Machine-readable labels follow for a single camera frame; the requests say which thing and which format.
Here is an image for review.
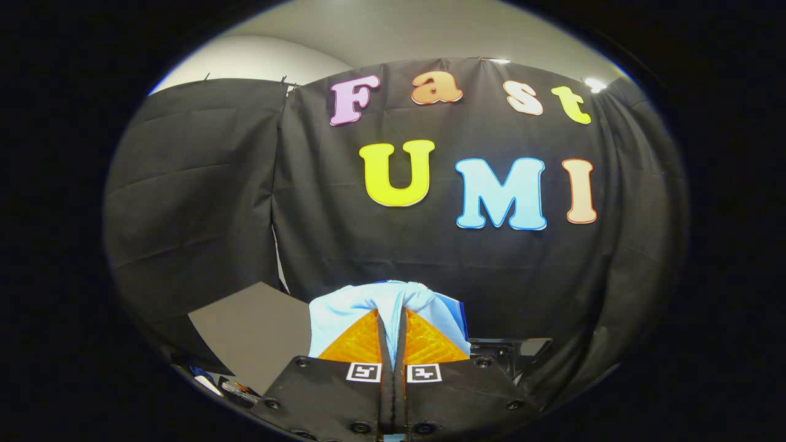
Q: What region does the black backdrop cloth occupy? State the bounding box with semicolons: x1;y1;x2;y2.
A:
103;58;690;409

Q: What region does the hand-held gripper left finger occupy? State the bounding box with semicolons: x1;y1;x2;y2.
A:
251;309;394;442

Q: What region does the grey cabinet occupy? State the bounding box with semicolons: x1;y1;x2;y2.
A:
187;282;311;397

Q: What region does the light blue polo shirt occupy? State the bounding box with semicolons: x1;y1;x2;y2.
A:
308;280;472;360

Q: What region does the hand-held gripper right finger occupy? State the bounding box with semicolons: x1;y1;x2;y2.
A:
393;309;542;442

